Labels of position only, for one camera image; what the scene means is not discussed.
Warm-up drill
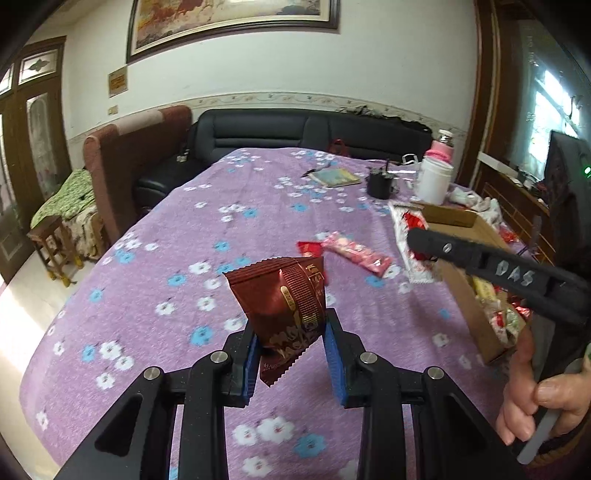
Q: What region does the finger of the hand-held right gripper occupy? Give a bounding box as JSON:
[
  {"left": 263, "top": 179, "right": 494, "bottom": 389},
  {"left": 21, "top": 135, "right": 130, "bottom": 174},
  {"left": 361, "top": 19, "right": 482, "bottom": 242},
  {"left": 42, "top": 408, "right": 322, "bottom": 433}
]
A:
[{"left": 406, "top": 227, "right": 485, "bottom": 278}]

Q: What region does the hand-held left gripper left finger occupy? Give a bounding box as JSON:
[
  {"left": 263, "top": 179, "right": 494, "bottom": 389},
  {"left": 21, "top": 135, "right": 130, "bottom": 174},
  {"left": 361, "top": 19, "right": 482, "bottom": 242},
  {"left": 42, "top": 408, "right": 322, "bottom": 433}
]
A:
[{"left": 55, "top": 318, "right": 259, "bottom": 480}]

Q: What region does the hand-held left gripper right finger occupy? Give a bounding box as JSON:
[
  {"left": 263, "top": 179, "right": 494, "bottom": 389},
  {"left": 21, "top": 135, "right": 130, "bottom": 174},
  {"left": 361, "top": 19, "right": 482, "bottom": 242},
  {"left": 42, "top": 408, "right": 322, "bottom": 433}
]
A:
[{"left": 323, "top": 308, "right": 527, "bottom": 480}]

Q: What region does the white red snack packet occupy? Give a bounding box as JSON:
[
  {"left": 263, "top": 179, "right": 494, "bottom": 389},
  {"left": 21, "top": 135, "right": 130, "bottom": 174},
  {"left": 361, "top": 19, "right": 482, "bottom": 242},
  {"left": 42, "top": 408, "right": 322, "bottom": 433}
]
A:
[{"left": 388, "top": 200, "right": 444, "bottom": 284}]

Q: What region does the cardboard box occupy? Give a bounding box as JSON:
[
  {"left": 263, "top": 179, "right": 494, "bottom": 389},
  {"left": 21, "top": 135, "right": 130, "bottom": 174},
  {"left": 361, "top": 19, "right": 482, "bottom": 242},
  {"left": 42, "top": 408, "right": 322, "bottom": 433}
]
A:
[{"left": 411, "top": 202, "right": 527, "bottom": 365}]

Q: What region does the dark red snack packet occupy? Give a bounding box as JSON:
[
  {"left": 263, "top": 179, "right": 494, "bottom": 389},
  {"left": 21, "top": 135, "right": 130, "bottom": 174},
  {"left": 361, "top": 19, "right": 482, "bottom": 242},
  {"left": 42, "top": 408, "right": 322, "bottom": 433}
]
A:
[{"left": 223, "top": 256, "right": 326, "bottom": 387}]

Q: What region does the small red snack packet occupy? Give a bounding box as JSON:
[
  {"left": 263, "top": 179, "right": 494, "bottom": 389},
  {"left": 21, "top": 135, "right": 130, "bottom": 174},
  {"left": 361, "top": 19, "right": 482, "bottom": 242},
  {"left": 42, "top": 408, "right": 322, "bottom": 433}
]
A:
[{"left": 296, "top": 240, "right": 326, "bottom": 259}]

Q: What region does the person's right hand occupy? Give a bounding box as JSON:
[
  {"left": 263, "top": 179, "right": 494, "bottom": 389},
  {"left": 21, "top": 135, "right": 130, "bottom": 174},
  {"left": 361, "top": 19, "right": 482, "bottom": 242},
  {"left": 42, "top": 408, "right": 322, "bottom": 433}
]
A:
[{"left": 496, "top": 325, "right": 591, "bottom": 446}]

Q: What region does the pile of snack packets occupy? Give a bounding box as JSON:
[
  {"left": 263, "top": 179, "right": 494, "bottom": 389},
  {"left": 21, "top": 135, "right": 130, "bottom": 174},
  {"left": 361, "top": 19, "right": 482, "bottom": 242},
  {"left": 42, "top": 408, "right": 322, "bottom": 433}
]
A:
[{"left": 471, "top": 222, "right": 532, "bottom": 347}]

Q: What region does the white plastic bag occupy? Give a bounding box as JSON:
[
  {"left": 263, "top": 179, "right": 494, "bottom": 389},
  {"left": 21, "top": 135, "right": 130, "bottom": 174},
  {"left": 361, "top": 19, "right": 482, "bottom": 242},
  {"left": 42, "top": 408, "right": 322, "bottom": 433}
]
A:
[{"left": 445, "top": 187, "right": 504, "bottom": 222}]

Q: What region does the white plastic jar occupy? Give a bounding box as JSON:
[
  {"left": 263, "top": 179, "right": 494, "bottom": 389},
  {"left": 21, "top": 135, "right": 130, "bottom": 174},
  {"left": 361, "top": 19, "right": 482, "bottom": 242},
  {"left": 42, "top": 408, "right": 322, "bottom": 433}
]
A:
[{"left": 414, "top": 156, "right": 454, "bottom": 205}]

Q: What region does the pink snack packet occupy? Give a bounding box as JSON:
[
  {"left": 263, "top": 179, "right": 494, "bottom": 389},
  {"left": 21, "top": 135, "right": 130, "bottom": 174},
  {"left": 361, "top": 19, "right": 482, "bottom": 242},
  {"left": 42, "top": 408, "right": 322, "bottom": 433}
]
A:
[{"left": 321, "top": 231, "right": 393, "bottom": 278}]

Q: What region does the wooden side cabinet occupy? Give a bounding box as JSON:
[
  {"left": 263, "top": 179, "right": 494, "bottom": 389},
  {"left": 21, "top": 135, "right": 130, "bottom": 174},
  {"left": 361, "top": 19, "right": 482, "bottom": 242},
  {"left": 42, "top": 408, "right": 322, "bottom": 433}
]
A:
[{"left": 475, "top": 152, "right": 559, "bottom": 264}]

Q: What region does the black cup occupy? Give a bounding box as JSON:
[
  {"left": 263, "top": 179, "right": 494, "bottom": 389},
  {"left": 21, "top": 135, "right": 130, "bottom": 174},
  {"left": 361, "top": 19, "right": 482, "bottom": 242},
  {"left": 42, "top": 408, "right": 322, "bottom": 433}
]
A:
[{"left": 366, "top": 159, "right": 399, "bottom": 200}]

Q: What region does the pink sleeved glass bottle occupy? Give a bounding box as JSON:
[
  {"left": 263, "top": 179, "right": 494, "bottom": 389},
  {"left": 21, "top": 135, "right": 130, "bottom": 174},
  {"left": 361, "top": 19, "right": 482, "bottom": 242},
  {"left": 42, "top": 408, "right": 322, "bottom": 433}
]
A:
[{"left": 425, "top": 129, "right": 456, "bottom": 163}]

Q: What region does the black monitor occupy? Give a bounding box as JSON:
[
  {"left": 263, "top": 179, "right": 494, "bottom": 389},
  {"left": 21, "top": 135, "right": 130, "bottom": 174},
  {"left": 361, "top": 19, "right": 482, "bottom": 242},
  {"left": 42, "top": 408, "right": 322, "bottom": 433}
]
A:
[{"left": 545, "top": 130, "right": 591, "bottom": 278}]

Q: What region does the green notebook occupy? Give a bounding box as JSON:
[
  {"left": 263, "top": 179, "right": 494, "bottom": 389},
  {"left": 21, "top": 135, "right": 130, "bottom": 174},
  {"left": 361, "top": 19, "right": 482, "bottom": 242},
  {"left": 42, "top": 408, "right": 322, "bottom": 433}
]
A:
[{"left": 308, "top": 167, "right": 362, "bottom": 188}]

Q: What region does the purple floral tablecloth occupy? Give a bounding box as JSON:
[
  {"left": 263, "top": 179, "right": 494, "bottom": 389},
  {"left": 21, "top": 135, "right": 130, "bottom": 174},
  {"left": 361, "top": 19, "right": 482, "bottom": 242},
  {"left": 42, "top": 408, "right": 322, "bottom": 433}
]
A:
[{"left": 28, "top": 147, "right": 522, "bottom": 480}]

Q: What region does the person's maroon clothing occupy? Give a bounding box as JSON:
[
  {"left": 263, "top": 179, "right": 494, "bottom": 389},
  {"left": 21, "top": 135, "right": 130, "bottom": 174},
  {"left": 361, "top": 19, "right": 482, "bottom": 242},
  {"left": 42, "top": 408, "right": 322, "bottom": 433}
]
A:
[{"left": 522, "top": 415, "right": 591, "bottom": 480}]

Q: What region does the bright window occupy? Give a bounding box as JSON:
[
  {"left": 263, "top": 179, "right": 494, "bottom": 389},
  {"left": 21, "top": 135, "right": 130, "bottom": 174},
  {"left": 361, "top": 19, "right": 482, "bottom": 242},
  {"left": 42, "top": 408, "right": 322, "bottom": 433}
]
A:
[{"left": 522, "top": 23, "right": 587, "bottom": 176}]

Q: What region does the beige crocheted cloth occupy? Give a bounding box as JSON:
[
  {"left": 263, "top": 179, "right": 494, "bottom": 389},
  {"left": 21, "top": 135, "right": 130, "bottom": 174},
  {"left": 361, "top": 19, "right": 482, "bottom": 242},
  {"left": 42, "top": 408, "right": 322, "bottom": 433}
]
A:
[{"left": 62, "top": 205, "right": 112, "bottom": 261}]

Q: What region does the black leather sofa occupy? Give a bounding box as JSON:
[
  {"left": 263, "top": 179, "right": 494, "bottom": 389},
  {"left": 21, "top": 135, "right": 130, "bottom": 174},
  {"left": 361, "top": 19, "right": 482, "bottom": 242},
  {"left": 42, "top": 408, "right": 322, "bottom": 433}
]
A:
[{"left": 134, "top": 108, "right": 435, "bottom": 208}]

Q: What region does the black bag with buckles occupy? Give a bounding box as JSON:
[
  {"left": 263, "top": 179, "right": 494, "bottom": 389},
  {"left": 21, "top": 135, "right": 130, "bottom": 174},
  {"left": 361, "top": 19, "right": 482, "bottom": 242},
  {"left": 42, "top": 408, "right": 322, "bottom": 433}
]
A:
[{"left": 174, "top": 124, "right": 199, "bottom": 164}]

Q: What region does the brown armchair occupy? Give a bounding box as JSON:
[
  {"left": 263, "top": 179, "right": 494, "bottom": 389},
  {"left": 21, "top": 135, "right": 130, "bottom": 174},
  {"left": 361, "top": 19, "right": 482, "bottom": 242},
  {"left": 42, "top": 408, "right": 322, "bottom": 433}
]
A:
[{"left": 83, "top": 105, "right": 192, "bottom": 245}]

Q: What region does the wooden stool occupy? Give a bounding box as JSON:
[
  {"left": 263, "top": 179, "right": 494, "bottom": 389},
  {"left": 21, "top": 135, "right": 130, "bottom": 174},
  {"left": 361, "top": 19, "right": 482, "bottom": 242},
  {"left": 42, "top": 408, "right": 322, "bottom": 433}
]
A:
[{"left": 27, "top": 215, "right": 84, "bottom": 287}]

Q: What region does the green floral cloth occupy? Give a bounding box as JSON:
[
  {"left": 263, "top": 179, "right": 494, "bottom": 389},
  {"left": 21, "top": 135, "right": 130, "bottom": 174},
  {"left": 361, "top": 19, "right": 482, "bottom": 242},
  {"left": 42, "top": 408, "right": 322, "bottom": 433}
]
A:
[{"left": 30, "top": 168, "right": 95, "bottom": 229}]

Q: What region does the wooden glass door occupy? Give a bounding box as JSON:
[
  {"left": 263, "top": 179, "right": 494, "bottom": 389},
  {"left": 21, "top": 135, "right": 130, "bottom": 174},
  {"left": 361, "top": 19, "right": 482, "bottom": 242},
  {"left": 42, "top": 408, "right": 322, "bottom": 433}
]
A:
[{"left": 0, "top": 36, "right": 70, "bottom": 282}]

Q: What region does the wooden door frame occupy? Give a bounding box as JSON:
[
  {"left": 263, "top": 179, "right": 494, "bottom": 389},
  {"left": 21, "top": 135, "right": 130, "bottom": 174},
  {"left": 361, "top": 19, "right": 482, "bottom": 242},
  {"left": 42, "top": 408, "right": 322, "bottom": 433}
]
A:
[{"left": 455, "top": 0, "right": 518, "bottom": 185}]

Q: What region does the yellow wall plaque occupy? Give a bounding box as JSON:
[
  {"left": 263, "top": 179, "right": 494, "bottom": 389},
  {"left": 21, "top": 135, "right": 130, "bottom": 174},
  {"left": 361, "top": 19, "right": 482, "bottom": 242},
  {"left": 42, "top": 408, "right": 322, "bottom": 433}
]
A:
[{"left": 107, "top": 66, "right": 129, "bottom": 97}]

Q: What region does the framed wall painting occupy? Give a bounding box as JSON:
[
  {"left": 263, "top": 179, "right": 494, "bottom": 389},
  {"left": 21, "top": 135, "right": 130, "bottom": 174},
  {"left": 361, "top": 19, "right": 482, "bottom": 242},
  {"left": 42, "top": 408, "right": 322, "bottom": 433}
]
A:
[{"left": 126, "top": 0, "right": 341, "bottom": 64}]

